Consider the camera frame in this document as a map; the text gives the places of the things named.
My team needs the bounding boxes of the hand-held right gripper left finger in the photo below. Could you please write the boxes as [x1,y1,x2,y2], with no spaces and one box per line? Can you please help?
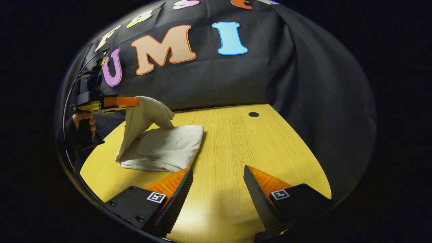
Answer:
[103,168,194,238]

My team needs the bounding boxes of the white jeans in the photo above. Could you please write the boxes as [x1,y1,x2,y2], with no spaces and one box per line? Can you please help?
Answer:
[115,96,205,173]

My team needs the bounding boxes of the black backdrop cloth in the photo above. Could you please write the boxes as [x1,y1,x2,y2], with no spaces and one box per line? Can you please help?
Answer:
[56,0,377,200]

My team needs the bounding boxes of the black cable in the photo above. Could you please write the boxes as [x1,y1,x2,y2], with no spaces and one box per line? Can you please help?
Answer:
[62,50,110,135]

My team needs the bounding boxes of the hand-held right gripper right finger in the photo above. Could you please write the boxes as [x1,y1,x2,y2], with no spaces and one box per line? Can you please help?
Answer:
[243,165,333,242]

